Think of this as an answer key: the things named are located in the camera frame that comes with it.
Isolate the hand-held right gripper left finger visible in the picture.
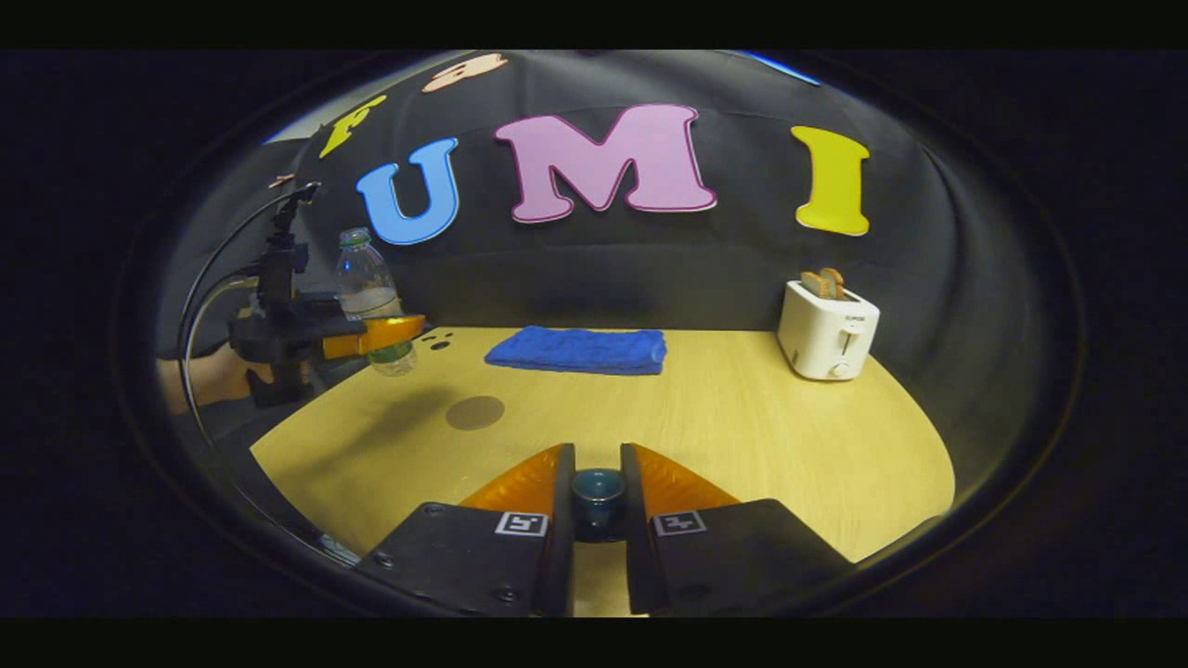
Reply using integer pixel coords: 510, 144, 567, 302
357, 443, 576, 618

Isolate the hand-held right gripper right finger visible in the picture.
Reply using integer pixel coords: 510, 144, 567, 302
620, 443, 855, 616

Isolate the clear plastic water bottle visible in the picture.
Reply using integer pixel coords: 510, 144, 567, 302
334, 227, 419, 377

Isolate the round brown coaster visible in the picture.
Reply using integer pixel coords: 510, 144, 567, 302
445, 395, 506, 431

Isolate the dark teal teacup lid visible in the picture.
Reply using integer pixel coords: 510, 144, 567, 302
569, 467, 627, 544

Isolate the folded blue towel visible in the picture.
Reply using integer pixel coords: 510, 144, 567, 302
484, 325, 668, 377

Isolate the black backdrop cloth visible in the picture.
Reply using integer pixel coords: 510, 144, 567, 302
158, 51, 1082, 520

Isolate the white toaster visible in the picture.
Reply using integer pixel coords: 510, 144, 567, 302
778, 280, 881, 382

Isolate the grey cable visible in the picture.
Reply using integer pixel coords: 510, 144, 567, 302
183, 275, 263, 428

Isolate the black cable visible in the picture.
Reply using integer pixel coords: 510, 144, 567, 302
176, 184, 321, 437

